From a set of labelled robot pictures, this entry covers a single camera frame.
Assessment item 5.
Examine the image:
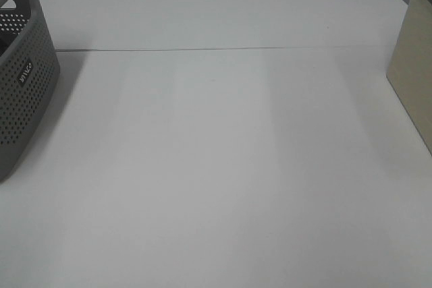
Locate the grey perforated plastic basket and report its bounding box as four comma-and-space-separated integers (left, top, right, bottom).
1, 0, 60, 179

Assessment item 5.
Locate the beige fabric bin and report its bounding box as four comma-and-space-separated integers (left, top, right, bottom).
386, 0, 431, 150

